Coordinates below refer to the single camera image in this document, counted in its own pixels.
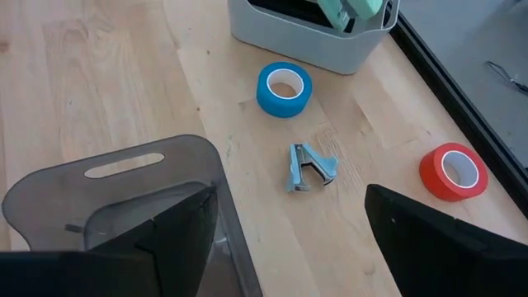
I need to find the mint green stapler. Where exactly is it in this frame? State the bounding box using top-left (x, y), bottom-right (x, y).
top-left (316, 0), bottom-right (384, 33)

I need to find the smoky transparent grey bin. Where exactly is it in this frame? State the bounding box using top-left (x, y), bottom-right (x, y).
top-left (1, 134), bottom-right (265, 297)

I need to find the black aluminium table frame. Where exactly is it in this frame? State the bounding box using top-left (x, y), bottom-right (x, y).
top-left (387, 7), bottom-right (528, 219)

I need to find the red tape roll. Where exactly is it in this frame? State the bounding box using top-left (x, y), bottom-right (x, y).
top-left (418, 142), bottom-right (489, 203)

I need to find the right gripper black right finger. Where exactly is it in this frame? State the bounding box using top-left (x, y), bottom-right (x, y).
top-left (364, 183), bottom-right (528, 297)

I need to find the light grey plastic bin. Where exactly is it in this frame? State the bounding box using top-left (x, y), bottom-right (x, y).
top-left (227, 0), bottom-right (402, 76)

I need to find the coiled black cable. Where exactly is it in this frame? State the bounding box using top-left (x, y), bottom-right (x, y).
top-left (484, 60), bottom-right (528, 97)

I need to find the light blue tape roll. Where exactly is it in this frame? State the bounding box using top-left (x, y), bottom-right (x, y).
top-left (255, 61), bottom-right (314, 120)

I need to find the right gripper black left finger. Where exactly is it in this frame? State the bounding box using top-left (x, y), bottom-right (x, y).
top-left (0, 184), bottom-right (219, 297)

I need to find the grey-blue stapler remover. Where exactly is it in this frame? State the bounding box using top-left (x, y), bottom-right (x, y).
top-left (286, 142), bottom-right (340, 193)

